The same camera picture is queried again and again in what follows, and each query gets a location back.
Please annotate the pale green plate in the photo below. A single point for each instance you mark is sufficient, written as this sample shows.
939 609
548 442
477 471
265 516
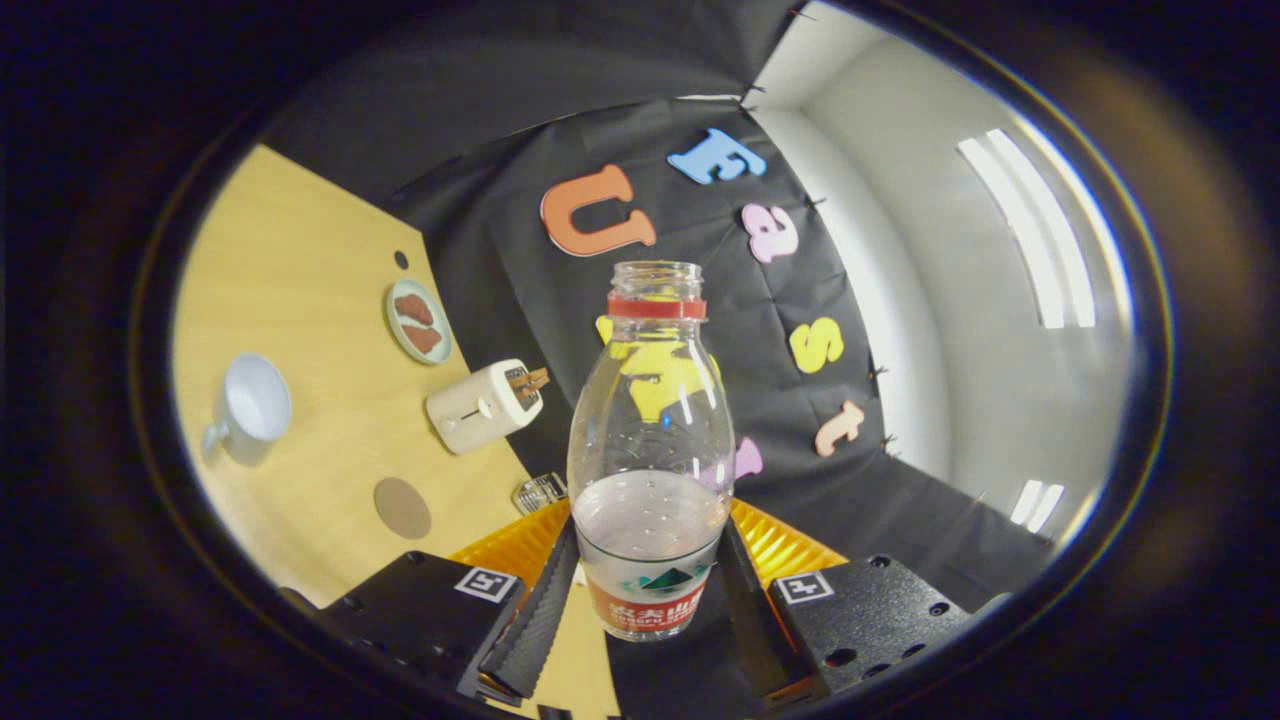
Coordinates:
398 335

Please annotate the brown toast slice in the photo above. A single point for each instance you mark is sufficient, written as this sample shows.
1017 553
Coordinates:
530 382

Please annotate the brown meat piece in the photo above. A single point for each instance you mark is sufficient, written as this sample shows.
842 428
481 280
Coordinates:
413 309
423 339

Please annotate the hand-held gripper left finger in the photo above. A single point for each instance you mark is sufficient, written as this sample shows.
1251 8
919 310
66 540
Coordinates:
535 625

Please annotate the white toaster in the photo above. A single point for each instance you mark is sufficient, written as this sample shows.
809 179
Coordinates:
475 410

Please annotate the small ceiling light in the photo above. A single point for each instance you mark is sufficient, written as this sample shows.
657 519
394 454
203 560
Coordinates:
1037 505

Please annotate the round brown coaster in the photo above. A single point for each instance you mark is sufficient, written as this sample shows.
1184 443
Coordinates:
402 508

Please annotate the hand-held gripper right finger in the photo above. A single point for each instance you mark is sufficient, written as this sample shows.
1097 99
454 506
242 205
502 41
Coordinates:
755 625

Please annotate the wooden table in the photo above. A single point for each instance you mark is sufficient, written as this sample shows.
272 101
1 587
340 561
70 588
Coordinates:
320 250

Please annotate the clear plastic bottle red label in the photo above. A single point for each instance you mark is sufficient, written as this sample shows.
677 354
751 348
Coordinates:
650 540

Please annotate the long ceiling light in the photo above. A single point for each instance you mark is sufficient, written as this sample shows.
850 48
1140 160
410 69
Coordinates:
1030 230

